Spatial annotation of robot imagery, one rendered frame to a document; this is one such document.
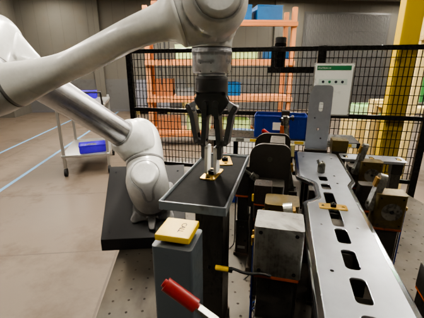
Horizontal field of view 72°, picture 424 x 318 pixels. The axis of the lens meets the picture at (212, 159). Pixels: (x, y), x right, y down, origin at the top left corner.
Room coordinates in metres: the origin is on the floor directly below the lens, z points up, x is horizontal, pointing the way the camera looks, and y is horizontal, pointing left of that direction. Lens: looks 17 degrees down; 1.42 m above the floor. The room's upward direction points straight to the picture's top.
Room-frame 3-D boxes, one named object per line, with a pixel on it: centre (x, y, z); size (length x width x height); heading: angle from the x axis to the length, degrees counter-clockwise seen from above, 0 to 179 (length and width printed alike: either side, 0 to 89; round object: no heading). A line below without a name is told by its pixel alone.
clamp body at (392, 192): (0.85, -0.58, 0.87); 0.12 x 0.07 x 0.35; 76
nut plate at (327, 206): (0.84, -0.38, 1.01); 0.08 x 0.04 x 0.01; 76
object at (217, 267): (0.53, -0.07, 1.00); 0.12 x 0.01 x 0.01; 76
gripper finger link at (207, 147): (0.70, 0.01, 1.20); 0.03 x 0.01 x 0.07; 162
